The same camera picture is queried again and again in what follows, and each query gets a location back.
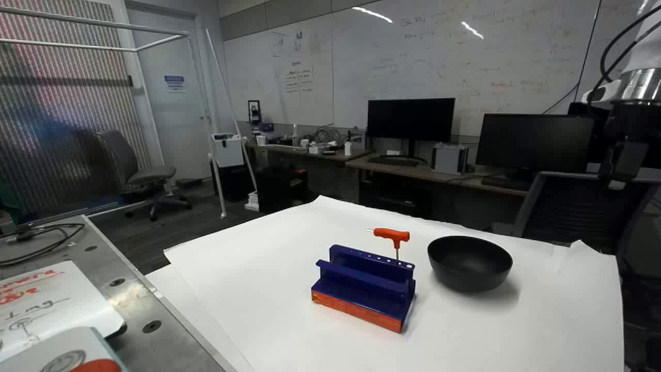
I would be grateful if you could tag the grey office chair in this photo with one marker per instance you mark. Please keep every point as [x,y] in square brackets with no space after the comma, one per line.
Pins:
[121,162]

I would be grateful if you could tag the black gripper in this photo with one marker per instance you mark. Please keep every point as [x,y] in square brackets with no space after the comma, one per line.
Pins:
[625,127]

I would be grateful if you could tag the long wooden desk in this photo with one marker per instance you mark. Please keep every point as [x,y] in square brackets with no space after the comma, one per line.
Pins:
[414,170]

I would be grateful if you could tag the white computer box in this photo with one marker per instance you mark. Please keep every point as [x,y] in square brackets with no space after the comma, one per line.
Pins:
[449,158]

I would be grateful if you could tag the booklet with red circle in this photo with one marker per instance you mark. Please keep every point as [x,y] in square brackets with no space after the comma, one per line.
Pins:
[63,353]

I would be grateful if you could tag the white wall whiteboard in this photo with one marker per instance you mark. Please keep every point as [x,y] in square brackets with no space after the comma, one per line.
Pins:
[414,53]

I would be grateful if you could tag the white paper with handwriting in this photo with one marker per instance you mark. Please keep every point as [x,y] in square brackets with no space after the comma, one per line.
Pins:
[48,302]

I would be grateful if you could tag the black bowl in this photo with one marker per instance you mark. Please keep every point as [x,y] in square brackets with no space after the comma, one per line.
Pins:
[468,265]

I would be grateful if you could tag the blue tool holder orange base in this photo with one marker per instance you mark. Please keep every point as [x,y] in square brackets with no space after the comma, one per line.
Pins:
[364,282]

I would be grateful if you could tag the blue door sign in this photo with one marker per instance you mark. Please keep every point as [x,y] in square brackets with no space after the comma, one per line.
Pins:
[174,80]

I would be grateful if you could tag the black monitor on stand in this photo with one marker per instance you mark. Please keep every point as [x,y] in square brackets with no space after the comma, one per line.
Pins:
[409,119]

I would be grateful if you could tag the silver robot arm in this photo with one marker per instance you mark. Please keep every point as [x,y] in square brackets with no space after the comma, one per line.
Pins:
[637,82]

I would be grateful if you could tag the black wall device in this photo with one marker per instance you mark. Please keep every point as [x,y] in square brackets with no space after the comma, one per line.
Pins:
[255,111]

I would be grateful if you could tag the grey mesh back chair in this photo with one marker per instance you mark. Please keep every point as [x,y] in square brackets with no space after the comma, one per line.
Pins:
[570,206]

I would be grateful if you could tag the white cart box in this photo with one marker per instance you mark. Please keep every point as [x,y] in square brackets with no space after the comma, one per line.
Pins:
[227,149]

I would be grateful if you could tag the white leaning pole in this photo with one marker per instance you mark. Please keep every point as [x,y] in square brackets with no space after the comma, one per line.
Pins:
[219,186]

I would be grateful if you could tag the white paper sheet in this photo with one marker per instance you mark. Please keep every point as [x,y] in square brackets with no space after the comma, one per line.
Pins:
[276,290]

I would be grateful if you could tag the wide black monitor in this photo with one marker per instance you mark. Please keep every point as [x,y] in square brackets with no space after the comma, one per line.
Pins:
[534,141]

